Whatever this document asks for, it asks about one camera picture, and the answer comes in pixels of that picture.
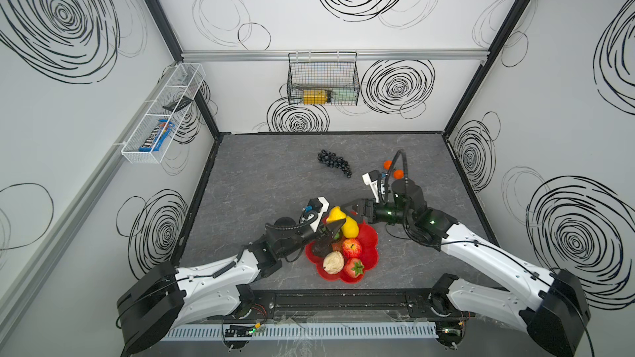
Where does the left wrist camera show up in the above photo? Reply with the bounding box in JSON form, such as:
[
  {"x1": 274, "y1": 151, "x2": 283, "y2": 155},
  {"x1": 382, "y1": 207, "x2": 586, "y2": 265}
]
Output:
[{"x1": 299, "y1": 197, "x2": 330, "y2": 232}]

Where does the blue candy packet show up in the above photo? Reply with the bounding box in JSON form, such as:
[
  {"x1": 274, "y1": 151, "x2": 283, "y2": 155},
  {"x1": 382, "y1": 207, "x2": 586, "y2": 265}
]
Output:
[{"x1": 138, "y1": 119, "x2": 174, "y2": 152}]

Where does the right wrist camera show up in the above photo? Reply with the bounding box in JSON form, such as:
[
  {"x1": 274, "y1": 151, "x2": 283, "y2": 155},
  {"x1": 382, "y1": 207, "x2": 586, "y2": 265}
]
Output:
[{"x1": 362, "y1": 170, "x2": 387, "y2": 204}]

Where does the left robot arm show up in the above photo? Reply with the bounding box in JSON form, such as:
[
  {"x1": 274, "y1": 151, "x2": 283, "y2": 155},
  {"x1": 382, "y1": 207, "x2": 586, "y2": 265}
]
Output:
[{"x1": 116, "y1": 218, "x2": 345, "y2": 356}]

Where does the cream garlic bulb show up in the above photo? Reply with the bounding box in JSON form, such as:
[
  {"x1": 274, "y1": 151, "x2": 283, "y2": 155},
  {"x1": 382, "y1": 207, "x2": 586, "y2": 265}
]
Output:
[{"x1": 322, "y1": 251, "x2": 346, "y2": 275}]

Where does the yellow lemon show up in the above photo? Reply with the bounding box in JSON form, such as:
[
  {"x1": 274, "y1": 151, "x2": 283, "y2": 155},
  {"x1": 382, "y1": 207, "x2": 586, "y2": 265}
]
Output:
[{"x1": 341, "y1": 217, "x2": 360, "y2": 239}]

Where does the dark grape bunch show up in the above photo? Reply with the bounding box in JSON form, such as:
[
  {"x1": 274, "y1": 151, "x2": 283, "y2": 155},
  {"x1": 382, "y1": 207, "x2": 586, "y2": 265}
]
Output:
[{"x1": 317, "y1": 150, "x2": 352, "y2": 178}]

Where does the red apple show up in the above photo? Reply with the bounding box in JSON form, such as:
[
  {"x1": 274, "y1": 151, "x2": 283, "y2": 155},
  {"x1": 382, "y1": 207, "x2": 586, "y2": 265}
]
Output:
[{"x1": 341, "y1": 238, "x2": 363, "y2": 259}]

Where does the dark avocado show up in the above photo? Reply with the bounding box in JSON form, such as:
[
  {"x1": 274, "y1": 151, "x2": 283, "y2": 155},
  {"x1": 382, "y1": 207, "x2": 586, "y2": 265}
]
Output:
[{"x1": 311, "y1": 241, "x2": 333, "y2": 259}]

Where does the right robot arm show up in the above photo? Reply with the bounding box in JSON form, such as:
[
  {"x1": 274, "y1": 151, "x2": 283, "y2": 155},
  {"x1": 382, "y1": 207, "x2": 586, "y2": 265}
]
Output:
[{"x1": 342, "y1": 178, "x2": 591, "y2": 356}]

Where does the red strawberry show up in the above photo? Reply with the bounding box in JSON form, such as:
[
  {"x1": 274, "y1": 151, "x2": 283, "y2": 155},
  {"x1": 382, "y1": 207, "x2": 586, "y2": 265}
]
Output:
[{"x1": 343, "y1": 258, "x2": 365, "y2": 279}]

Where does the small yellow pear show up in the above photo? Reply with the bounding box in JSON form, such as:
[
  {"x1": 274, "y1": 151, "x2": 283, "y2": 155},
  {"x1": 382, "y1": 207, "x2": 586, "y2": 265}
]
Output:
[{"x1": 326, "y1": 206, "x2": 347, "y2": 224}]

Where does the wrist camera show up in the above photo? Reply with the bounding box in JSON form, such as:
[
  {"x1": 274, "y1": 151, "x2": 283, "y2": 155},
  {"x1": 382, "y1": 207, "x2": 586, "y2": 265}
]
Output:
[
  {"x1": 362, "y1": 170, "x2": 387, "y2": 204},
  {"x1": 299, "y1": 197, "x2": 330, "y2": 232}
]

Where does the green box in basket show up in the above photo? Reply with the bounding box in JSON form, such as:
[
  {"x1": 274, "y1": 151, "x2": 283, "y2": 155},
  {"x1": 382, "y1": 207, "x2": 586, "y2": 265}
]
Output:
[{"x1": 331, "y1": 88, "x2": 359, "y2": 106}]

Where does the white wire wall shelf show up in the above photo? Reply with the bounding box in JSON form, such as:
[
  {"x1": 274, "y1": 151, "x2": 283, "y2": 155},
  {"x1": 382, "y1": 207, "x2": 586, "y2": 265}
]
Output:
[{"x1": 122, "y1": 63, "x2": 205, "y2": 165}]

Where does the red flower-shaped fruit bowl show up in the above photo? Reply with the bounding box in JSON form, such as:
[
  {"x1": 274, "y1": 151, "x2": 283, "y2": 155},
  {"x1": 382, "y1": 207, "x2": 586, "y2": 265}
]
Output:
[{"x1": 304, "y1": 222, "x2": 380, "y2": 284}]

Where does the black remote control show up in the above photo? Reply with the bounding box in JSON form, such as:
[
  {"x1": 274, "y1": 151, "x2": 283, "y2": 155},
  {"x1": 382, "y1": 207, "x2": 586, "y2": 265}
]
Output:
[{"x1": 162, "y1": 96, "x2": 193, "y2": 112}]

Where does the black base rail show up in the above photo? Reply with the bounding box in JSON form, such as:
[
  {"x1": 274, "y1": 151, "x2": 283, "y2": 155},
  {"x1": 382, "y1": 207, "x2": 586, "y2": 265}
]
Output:
[{"x1": 133, "y1": 286, "x2": 539, "y2": 321}]

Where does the white slotted cable duct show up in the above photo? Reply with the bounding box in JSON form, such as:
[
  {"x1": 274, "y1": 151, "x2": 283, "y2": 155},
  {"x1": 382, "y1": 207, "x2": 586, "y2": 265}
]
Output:
[{"x1": 163, "y1": 322, "x2": 438, "y2": 341}]

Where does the black wire wall basket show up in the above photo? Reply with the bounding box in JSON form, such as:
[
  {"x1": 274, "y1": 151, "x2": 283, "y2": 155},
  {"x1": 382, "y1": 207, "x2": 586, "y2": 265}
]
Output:
[{"x1": 286, "y1": 51, "x2": 360, "y2": 107}]

